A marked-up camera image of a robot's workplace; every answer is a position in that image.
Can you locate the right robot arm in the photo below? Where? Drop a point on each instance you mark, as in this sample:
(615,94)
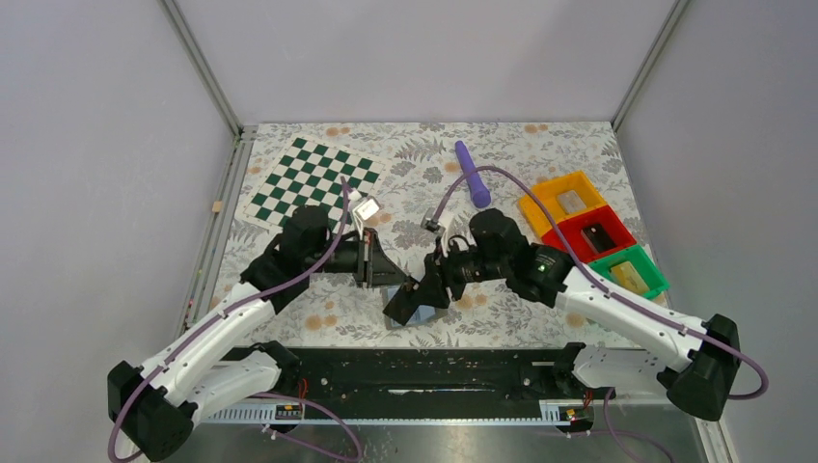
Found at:
(693,360)

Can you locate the yellow item in green bin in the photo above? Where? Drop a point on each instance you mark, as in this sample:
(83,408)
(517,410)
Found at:
(626,275)

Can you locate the red bin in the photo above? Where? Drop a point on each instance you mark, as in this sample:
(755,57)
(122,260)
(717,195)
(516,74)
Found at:
(608,219)

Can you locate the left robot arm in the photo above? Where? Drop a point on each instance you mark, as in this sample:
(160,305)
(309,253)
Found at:
(157,404)

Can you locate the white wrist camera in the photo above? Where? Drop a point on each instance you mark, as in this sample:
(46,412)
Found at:
(440,225)
(364,208)

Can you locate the green white chessboard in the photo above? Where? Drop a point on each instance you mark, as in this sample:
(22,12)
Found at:
(308,171)

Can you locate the green bin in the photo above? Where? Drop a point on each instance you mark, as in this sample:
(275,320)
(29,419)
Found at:
(656,281)

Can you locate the floral table mat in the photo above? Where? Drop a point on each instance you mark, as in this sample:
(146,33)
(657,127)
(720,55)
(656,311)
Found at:
(421,167)

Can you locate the purple cylinder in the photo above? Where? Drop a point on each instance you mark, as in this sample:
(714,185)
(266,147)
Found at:
(479,193)

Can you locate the black item in red bin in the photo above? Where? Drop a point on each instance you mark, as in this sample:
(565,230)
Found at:
(597,239)

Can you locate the silver item in yellow bin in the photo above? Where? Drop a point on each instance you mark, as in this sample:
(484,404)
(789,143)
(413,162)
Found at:
(571,202)

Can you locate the yellow bin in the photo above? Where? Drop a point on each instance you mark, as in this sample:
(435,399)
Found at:
(546,192)

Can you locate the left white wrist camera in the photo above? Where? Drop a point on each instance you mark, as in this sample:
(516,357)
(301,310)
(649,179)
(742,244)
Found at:
(364,208)

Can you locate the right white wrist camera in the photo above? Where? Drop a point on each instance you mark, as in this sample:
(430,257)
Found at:
(440,225)

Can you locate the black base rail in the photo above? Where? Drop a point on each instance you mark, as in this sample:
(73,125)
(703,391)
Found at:
(373,384)

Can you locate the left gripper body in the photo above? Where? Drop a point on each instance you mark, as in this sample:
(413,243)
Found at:
(364,258)

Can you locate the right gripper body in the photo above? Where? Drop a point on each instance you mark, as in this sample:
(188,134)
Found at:
(464,266)

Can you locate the grey card holder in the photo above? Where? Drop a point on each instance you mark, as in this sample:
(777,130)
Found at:
(422,316)

